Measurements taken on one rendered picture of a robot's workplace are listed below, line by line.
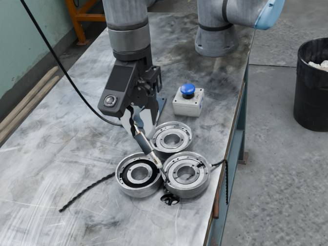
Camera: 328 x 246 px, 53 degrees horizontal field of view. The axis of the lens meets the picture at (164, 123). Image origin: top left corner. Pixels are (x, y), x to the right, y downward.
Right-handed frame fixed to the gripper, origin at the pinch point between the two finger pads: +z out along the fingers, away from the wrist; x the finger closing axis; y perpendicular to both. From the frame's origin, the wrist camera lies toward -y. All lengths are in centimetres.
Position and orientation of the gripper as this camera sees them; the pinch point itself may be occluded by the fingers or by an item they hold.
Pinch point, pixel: (139, 136)
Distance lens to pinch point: 71.6
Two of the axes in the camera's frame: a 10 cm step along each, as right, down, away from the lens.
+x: -9.4, -1.3, 3.1
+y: 3.3, -5.7, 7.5
